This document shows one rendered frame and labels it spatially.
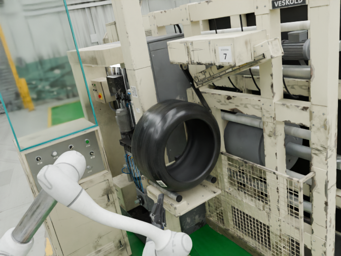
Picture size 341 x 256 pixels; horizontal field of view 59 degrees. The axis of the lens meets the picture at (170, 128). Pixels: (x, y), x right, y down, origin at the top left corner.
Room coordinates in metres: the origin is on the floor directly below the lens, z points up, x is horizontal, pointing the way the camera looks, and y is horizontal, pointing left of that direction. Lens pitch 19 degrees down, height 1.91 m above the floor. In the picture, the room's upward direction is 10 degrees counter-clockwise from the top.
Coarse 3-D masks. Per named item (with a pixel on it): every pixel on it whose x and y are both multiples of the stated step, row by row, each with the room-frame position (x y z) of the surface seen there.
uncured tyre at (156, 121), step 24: (144, 120) 1.71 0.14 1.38; (168, 120) 1.60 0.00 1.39; (192, 120) 1.99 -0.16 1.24; (216, 120) 1.80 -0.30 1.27; (144, 144) 1.58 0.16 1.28; (192, 144) 1.97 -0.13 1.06; (216, 144) 1.74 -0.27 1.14; (144, 168) 1.59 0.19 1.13; (168, 168) 1.86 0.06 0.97; (192, 168) 1.87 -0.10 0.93
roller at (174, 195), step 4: (148, 180) 1.85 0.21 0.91; (152, 184) 1.81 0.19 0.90; (156, 184) 1.77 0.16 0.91; (160, 188) 1.72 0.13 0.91; (164, 192) 1.68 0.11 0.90; (168, 192) 1.64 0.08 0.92; (172, 192) 1.63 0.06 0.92; (172, 196) 1.60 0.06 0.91; (176, 196) 1.58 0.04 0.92; (180, 196) 1.58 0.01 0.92; (176, 200) 1.56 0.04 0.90; (180, 200) 1.57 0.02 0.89
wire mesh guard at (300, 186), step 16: (224, 160) 1.90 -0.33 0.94; (240, 160) 1.75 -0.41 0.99; (288, 176) 1.45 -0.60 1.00; (240, 192) 1.79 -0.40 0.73; (256, 192) 1.66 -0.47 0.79; (272, 192) 1.55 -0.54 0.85; (288, 192) 1.45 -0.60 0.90; (272, 208) 1.56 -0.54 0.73; (224, 224) 1.97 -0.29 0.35; (240, 224) 1.82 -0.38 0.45; (272, 224) 1.57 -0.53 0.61; (288, 240) 1.47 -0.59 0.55
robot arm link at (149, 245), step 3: (147, 243) 1.19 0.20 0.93; (150, 243) 1.18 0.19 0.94; (153, 243) 1.17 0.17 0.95; (147, 246) 1.17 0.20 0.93; (150, 246) 1.15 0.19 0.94; (153, 246) 1.14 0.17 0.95; (144, 249) 1.17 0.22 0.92; (147, 249) 1.15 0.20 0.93; (150, 249) 1.13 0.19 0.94; (153, 249) 1.12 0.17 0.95; (144, 252) 1.15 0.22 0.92; (147, 252) 1.13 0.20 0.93; (150, 252) 1.12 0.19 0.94; (153, 252) 1.11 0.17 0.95; (144, 255) 1.13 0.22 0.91; (147, 255) 1.12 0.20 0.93; (150, 255) 1.11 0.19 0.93; (153, 255) 1.10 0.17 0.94; (156, 255) 1.09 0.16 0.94
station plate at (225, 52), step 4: (220, 48) 1.60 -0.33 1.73; (224, 48) 1.58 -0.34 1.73; (228, 48) 1.55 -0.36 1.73; (220, 52) 1.61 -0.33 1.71; (224, 52) 1.58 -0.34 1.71; (228, 52) 1.56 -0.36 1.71; (220, 56) 1.61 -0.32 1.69; (224, 56) 1.58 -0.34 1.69; (228, 56) 1.56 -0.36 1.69; (220, 60) 1.61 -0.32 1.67; (224, 60) 1.59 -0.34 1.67; (228, 60) 1.56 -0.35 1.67
